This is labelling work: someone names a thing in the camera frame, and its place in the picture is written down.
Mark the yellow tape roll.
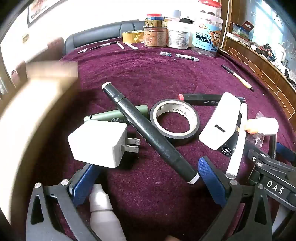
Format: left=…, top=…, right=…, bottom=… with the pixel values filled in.
left=122, top=30, right=145, bottom=44

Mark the thin black pen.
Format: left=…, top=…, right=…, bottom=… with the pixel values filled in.
left=90, top=42, right=121, bottom=51

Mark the white bottle with orange cap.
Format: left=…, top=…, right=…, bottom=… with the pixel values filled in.
left=245, top=117, right=279, bottom=135

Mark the colourful carton box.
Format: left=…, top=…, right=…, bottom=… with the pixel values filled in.
left=231, top=20, right=255, bottom=42

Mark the brown armchair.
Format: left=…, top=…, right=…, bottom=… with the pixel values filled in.
left=25, top=37, right=65, bottom=63

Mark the white marker pen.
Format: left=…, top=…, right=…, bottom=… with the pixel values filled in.
left=225, top=103, right=248, bottom=179

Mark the black tape roll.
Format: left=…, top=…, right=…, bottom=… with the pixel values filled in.
left=150, top=99, right=200, bottom=146

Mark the white plastic jar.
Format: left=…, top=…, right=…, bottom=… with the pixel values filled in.
left=166, top=21, right=192, bottom=49

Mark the yellow and black pencil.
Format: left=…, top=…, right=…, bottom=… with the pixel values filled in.
left=221, top=64, right=255, bottom=92

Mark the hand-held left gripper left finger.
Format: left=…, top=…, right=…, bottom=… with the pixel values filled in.
left=25, top=163, right=102, bottom=241

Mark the brown jar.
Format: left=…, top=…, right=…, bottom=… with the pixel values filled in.
left=143, top=25, right=167, bottom=49

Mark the black and white marker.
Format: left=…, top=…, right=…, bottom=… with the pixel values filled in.
left=175, top=54, right=200, bottom=62

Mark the jar with red blue lid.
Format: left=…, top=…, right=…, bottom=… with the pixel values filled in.
left=145, top=13, right=165, bottom=27

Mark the wooden side cabinet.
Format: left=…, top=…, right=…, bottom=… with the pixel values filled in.
left=218, top=0, right=296, bottom=121

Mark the white plug adapter with prongs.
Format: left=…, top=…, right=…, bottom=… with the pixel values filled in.
left=68, top=120, right=141, bottom=169

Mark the white charger block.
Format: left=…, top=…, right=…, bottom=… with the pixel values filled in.
left=199, top=92, right=242, bottom=151

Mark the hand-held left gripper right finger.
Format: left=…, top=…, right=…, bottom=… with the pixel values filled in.
left=197, top=157, right=274, bottom=241

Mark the green lighter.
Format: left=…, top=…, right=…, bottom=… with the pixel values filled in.
left=84, top=105, right=148, bottom=124

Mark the white dropper bottle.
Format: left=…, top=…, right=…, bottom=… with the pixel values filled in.
left=89, top=184, right=127, bottom=241

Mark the tangle of cables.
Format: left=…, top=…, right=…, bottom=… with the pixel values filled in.
left=254, top=42, right=278, bottom=61

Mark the black marker with red cap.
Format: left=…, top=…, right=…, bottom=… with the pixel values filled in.
left=178, top=93, right=247, bottom=107

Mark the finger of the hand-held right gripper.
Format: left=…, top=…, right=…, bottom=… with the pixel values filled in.
left=266, top=142, right=296, bottom=177
left=247, top=134, right=278, bottom=184

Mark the clear jar with red lid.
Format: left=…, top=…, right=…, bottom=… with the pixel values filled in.
left=198, top=0, right=221, bottom=14

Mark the black marker with white ends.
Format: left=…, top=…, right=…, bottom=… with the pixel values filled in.
left=102, top=82, right=200, bottom=185

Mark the black leather sofa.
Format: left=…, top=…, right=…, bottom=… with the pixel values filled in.
left=65, top=20, right=148, bottom=55

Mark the framed wall painting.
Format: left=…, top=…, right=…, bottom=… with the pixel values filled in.
left=26, top=0, right=68, bottom=28

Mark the maroon velvet tablecloth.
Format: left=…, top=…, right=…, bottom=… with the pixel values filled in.
left=30, top=40, right=296, bottom=241

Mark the black lipstick with gold band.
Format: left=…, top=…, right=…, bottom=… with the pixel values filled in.
left=220, top=128, right=241, bottom=159

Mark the shallow cardboard box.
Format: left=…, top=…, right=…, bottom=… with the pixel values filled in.
left=0, top=61, right=79, bottom=232

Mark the large clear jar blue label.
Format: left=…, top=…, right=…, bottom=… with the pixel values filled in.
left=191, top=10, right=224, bottom=58

